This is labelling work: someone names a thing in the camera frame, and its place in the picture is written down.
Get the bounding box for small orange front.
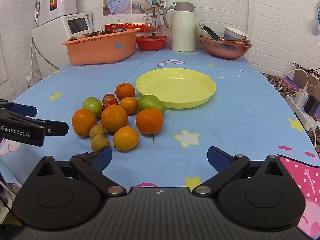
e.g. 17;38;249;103
113;126;139;151

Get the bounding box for small orange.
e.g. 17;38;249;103
119;96;138;115
113;126;139;151

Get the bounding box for green tomato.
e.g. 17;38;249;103
82;97;103;118
138;95;165;114

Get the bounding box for large orange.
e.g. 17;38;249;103
100;105;128;133

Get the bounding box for white countertop appliance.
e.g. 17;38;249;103
31;13;93;77

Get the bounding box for blue patterned tablecloth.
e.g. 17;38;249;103
0;48;320;239

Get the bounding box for white power strip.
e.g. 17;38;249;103
285;96;318;131

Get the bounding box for yellow plastic plate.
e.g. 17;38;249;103
136;68;216;109

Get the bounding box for white phone charger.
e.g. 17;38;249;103
295;90;308;108

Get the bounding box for orange plastic basin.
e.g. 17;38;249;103
63;28;140;65

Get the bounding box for metal bowls in basin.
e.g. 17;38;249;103
68;27;127;41

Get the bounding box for cardboard box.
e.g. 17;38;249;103
293;70;320;100

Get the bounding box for pink glass bowl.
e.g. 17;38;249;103
199;35;252;60

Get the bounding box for white water purifier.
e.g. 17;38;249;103
36;0;77;25

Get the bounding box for small red plastic basket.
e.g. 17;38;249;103
136;36;169;51

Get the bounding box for white blue stacked bowl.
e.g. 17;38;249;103
224;27;248;41

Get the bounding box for green white tilted dish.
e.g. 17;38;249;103
197;23;222;41

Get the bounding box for white thermos jug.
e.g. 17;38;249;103
163;2;197;52

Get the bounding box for bedding calendar poster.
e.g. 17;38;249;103
102;0;166;29

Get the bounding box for clear glass jar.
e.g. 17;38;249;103
144;7;162;39

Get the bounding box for blue round fan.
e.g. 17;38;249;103
312;3;320;36

